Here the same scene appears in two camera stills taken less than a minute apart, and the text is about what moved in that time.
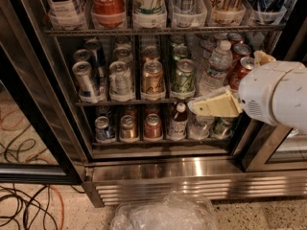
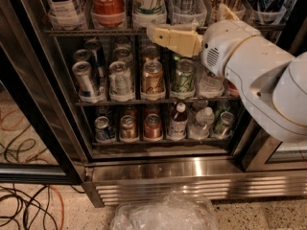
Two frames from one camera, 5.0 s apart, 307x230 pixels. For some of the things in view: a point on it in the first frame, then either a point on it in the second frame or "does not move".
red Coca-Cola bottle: [107, 5] does not move
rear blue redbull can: [99, 56] does not move
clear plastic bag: [175, 211] does not move
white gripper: [258, 90] → [225, 45]
